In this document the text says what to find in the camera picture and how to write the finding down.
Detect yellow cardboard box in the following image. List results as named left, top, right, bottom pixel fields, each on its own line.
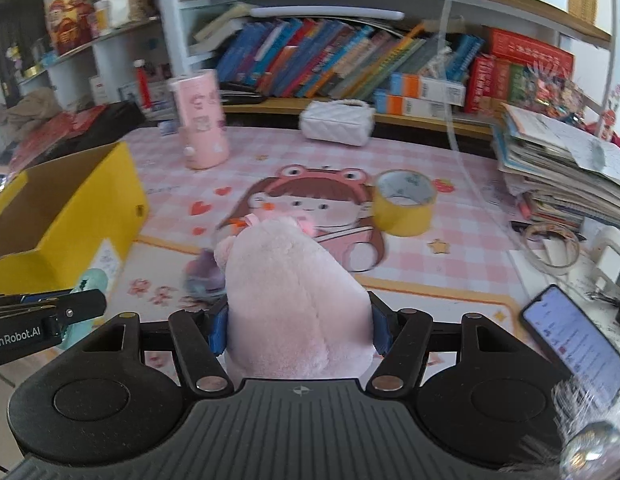
left=0, top=142, right=149, bottom=295

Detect wooden white bookshelf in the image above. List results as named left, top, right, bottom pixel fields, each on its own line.
left=159, top=0, right=620, bottom=96

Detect blue purple toy truck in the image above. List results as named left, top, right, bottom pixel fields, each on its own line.
left=184, top=248, right=225, bottom=304

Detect white quilted purse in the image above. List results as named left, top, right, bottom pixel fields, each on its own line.
left=299, top=100, right=375, bottom=148

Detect orange white box upper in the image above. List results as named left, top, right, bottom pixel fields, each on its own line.
left=389, top=73, right=466, bottom=106

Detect red paper packets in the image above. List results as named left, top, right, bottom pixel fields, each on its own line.
left=8, top=105, right=107, bottom=172

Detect yellow tape roll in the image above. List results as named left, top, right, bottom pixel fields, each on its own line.
left=372, top=169, right=438, bottom=237

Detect white charging cable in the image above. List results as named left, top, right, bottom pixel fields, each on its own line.
left=441, top=0, right=572, bottom=286

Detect white charger adapter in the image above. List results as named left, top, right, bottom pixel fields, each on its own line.
left=590, top=226, right=620, bottom=297

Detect orange white box lower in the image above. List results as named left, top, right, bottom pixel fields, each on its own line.
left=374, top=90, right=444, bottom=119

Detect pink cylindrical container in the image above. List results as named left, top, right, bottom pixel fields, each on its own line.
left=168, top=70, right=229, bottom=170

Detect black smartphone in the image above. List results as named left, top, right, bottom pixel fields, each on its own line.
left=519, top=285, right=620, bottom=408

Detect row of leaning books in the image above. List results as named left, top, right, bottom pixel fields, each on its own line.
left=189, top=3, right=484, bottom=103

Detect large pink plush toy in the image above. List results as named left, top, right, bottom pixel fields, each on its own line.
left=214, top=214, right=375, bottom=382

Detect red dictionary books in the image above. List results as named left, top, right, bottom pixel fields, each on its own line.
left=464, top=28, right=580, bottom=117

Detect clear tape roll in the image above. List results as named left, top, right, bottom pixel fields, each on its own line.
left=522, top=223, right=581, bottom=275

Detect black keyboard piano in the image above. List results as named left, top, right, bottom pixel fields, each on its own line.
left=9, top=102, right=146, bottom=172

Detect stack of papers and notebooks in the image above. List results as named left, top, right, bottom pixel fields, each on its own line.
left=493, top=104, right=620, bottom=232

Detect brown crumpled cloth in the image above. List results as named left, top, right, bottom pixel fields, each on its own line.
left=0, top=87, right=62, bottom=129

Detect orange white box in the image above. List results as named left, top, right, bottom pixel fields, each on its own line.
left=389, top=73, right=466, bottom=106
left=374, top=90, right=444, bottom=119

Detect pink cartoon desk mat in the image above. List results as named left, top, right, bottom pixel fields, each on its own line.
left=108, top=128, right=529, bottom=333

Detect red fortune god box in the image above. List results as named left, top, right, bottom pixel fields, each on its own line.
left=46, top=0, right=94, bottom=55

